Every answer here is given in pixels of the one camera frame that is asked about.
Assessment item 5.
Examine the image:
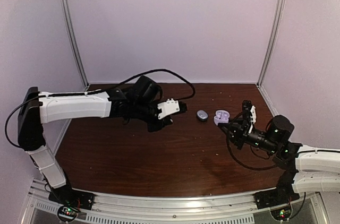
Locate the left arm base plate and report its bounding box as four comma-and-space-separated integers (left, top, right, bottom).
48, 189, 95, 210

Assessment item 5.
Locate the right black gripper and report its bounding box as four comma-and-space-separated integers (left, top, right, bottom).
218, 118, 279, 155

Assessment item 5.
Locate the aluminium frame post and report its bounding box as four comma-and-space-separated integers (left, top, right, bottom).
61, 0, 89, 89
257, 0, 286, 88

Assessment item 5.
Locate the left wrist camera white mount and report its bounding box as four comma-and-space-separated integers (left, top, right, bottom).
157, 99, 187, 120

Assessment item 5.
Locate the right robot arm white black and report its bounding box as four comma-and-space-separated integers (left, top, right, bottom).
217, 114, 339, 204

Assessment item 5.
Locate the right aluminium frame post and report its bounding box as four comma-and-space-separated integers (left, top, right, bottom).
257, 0, 286, 88

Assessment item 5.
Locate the grey-purple earbud charging case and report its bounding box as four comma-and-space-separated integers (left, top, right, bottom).
197, 110, 209, 122

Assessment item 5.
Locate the left aluminium frame post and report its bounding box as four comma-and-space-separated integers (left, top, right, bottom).
61, 0, 89, 89

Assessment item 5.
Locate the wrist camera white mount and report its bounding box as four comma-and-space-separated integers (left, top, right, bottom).
157, 99, 187, 120
242, 100, 257, 134

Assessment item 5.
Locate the front aluminium rail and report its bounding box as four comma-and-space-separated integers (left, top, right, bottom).
25, 181, 330, 224

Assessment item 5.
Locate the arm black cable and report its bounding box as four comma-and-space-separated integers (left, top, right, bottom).
225, 112, 279, 170
4, 68, 196, 149

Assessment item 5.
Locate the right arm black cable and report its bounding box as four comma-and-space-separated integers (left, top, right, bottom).
225, 112, 279, 170

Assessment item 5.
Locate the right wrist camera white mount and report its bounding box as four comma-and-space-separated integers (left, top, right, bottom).
242, 100, 257, 134

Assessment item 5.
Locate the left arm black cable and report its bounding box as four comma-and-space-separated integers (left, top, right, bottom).
4, 68, 196, 149

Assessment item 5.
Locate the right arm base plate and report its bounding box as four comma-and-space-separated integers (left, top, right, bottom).
254, 188, 300, 209

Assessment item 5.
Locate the round lilac earbud case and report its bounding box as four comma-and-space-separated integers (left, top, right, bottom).
214, 110, 230, 126

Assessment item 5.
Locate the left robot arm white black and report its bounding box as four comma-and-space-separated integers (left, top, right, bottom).
18, 75, 180, 205

